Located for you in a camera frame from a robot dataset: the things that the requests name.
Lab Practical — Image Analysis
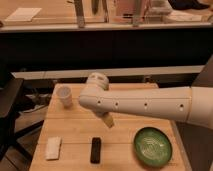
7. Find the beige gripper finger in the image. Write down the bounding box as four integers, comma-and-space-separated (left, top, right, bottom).
102, 114, 114, 128

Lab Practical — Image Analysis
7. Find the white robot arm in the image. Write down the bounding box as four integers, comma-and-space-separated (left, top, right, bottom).
79, 73, 213, 130

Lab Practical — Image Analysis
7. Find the white sponge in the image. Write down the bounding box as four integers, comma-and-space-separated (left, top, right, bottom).
45, 137, 62, 160

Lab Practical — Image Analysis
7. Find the black rectangular remote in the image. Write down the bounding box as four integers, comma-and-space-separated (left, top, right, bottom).
90, 137, 101, 164

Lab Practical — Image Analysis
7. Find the wooden cutting board table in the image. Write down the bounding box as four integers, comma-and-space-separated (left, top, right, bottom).
30, 84, 186, 171

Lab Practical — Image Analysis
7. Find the white paper cup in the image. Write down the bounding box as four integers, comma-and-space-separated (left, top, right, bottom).
56, 86, 72, 108

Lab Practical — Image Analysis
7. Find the black chair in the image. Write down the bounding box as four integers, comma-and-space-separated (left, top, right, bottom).
0, 78, 44, 161

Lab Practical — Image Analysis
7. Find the white paper sheet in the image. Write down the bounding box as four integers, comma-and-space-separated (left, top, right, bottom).
5, 8, 41, 22

